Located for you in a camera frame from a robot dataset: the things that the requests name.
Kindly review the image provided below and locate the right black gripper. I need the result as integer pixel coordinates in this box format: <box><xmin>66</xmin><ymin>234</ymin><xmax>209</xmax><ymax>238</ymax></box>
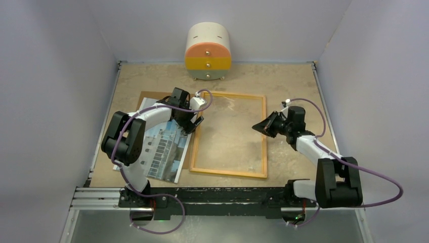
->
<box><xmin>251</xmin><ymin>111</ymin><xmax>291</xmax><ymax>139</ymax></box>

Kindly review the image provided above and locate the yellow wooden picture frame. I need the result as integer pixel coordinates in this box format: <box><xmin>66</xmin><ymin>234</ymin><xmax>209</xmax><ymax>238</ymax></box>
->
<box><xmin>189</xmin><ymin>92</ymin><xmax>268</xmax><ymax>179</ymax></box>

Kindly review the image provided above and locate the building photo print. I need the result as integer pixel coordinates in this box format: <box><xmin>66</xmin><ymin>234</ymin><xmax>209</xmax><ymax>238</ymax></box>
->
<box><xmin>113</xmin><ymin>97</ymin><xmax>192</xmax><ymax>184</ymax></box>

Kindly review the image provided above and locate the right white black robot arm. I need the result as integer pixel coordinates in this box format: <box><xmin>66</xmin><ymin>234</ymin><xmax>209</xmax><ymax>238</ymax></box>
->
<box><xmin>252</xmin><ymin>106</ymin><xmax>363</xmax><ymax>208</ymax></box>

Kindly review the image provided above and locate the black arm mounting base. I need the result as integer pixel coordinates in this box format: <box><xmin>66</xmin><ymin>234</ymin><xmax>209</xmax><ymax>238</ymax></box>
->
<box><xmin>118</xmin><ymin>187</ymin><xmax>316</xmax><ymax>220</ymax></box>

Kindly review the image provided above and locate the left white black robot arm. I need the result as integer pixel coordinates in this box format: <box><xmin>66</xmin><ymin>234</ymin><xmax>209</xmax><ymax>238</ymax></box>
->
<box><xmin>101</xmin><ymin>88</ymin><xmax>213</xmax><ymax>207</ymax></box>

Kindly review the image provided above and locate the round three-drawer mini cabinet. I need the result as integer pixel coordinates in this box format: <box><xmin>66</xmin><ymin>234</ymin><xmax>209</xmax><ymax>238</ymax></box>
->
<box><xmin>184</xmin><ymin>22</ymin><xmax>232</xmax><ymax>80</ymax></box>

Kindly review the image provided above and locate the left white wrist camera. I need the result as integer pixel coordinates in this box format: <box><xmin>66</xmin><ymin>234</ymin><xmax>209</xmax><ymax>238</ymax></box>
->
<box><xmin>189</xmin><ymin>97</ymin><xmax>207</xmax><ymax>111</ymax></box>

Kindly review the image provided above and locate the brown frame backing board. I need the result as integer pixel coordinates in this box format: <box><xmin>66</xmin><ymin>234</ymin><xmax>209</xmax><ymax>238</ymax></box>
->
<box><xmin>138</xmin><ymin>90</ymin><xmax>193</xmax><ymax>170</ymax></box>

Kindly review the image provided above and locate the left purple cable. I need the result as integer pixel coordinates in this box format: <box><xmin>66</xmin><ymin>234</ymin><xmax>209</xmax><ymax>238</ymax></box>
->
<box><xmin>110</xmin><ymin>89</ymin><xmax>214</xmax><ymax>234</ymax></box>

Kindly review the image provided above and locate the purple cable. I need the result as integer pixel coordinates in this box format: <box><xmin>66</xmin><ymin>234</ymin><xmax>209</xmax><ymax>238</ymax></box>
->
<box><xmin>110</xmin><ymin>89</ymin><xmax>214</xmax><ymax>234</ymax></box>
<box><xmin>283</xmin><ymin>98</ymin><xmax>404</xmax><ymax>228</ymax></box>

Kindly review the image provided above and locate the aluminium rail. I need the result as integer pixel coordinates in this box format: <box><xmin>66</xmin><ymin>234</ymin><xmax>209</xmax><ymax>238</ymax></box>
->
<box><xmin>69</xmin><ymin>187</ymin><xmax>365</xmax><ymax>211</ymax></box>

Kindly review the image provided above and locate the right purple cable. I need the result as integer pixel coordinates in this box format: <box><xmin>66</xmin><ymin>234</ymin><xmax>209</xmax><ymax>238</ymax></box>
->
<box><xmin>283</xmin><ymin>98</ymin><xmax>404</xmax><ymax>228</ymax></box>

